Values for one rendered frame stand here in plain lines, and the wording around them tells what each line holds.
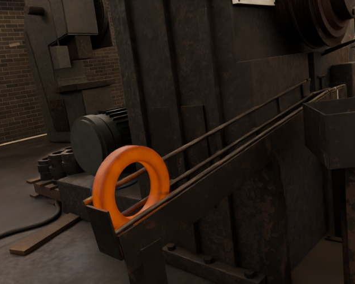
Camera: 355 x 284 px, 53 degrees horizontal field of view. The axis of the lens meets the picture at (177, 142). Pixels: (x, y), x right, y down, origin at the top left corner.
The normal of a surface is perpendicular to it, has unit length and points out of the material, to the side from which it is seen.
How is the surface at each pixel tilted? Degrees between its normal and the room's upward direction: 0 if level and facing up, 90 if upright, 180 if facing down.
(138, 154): 90
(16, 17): 90
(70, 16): 92
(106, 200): 90
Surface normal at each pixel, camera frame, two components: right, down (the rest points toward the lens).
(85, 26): 0.83, 0.03
